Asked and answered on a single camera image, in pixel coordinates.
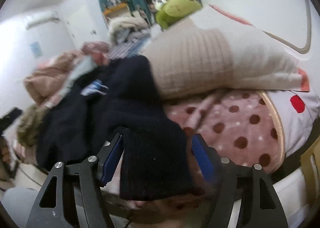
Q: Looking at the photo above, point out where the dark navy knit sweater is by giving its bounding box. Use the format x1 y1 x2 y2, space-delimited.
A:
36 56 193 201

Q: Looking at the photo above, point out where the pile of clothes on chair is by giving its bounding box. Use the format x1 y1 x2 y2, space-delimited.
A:
107 16 149 45

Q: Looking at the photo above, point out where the olive fuzzy garment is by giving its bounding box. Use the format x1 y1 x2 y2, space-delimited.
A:
17 104 50 147

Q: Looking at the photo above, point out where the beige pink duvet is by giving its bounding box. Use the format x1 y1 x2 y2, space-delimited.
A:
23 50 85 105

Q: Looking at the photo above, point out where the pink polka dot blanket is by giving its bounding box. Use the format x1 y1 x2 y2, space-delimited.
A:
105 88 320 193

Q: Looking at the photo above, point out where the light blue folded garment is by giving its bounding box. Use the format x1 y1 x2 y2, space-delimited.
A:
58 56 98 98

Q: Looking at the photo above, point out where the white air conditioner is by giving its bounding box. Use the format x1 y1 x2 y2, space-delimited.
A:
25 11 60 30

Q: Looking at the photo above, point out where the red garment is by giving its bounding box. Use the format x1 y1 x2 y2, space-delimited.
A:
81 41 110 66

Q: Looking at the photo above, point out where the white door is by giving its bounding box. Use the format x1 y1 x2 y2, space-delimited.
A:
65 5 103 49

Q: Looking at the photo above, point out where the striped bed sheet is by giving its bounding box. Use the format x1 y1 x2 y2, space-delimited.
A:
106 33 151 60

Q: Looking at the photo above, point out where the yellow white cabinet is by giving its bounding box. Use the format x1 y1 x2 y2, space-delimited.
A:
103 2 132 19

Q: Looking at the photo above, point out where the beige striped pillow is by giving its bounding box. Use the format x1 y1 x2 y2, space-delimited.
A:
143 19 310 99

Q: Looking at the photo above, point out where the white bed headboard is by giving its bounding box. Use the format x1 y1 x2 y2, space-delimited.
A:
182 0 320 69

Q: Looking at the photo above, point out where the green plush toy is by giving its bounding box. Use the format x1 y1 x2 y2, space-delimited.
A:
155 0 202 30

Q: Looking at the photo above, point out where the blue wall poster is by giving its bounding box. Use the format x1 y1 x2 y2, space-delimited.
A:
29 41 43 58

